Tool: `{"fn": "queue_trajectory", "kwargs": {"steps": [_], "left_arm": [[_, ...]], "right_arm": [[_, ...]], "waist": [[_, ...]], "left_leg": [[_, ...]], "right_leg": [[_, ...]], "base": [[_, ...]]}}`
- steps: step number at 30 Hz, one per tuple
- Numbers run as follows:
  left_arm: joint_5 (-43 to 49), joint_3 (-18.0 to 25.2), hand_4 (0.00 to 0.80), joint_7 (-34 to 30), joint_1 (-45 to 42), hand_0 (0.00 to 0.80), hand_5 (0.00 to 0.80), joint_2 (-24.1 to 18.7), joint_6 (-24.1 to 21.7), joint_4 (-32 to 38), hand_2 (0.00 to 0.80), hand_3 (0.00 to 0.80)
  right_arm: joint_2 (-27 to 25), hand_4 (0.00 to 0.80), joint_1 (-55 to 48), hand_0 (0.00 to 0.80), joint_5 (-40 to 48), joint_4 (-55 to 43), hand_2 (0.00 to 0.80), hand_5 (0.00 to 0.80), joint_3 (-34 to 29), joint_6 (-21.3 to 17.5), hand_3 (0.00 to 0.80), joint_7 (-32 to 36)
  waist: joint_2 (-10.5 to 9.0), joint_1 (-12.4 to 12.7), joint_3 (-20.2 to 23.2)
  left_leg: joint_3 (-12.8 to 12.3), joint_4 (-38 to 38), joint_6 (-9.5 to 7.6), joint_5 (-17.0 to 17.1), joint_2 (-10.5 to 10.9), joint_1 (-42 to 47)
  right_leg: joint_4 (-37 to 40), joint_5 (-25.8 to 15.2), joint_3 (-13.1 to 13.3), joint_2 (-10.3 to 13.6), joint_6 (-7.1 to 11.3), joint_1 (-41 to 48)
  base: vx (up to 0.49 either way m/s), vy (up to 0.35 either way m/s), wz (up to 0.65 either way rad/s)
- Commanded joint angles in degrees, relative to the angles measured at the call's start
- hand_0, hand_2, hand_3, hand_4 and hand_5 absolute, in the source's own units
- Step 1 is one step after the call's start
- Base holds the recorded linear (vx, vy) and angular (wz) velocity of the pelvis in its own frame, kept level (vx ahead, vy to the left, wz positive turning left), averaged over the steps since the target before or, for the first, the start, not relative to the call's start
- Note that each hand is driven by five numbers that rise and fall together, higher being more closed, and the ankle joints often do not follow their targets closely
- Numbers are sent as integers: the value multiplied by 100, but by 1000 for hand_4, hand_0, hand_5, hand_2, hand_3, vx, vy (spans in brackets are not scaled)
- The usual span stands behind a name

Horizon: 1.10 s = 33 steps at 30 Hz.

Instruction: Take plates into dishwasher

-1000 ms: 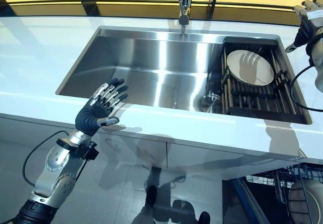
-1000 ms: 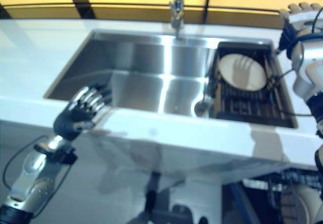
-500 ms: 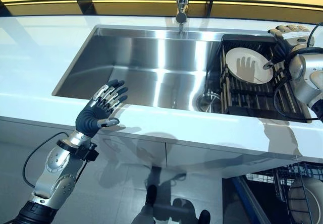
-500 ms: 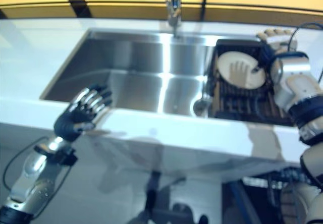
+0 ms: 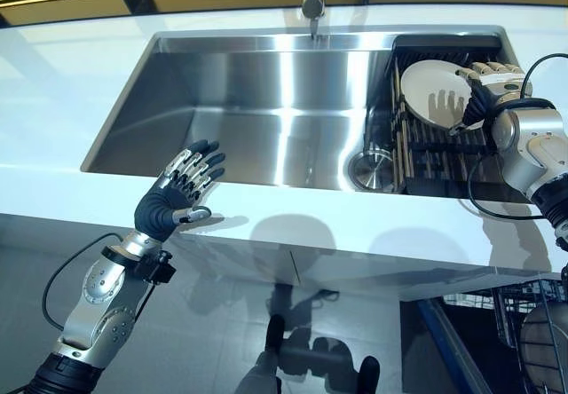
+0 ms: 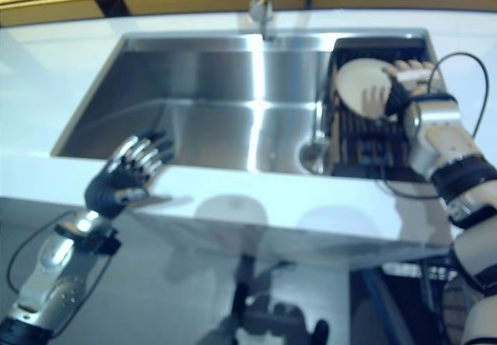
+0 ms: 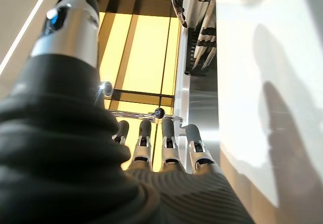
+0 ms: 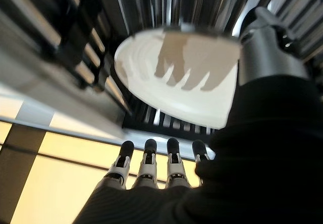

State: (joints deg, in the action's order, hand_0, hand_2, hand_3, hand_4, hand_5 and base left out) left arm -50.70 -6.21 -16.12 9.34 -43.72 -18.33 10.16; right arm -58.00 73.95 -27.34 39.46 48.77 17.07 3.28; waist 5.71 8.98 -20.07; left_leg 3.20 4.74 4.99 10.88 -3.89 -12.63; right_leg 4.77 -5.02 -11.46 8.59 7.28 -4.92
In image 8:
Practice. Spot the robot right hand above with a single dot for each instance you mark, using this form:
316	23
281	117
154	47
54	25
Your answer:
252	163

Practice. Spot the black dish drying rack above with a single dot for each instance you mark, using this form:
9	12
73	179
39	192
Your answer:
161	124

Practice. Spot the beige ceramic plate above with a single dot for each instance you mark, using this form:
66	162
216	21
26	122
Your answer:
151	82

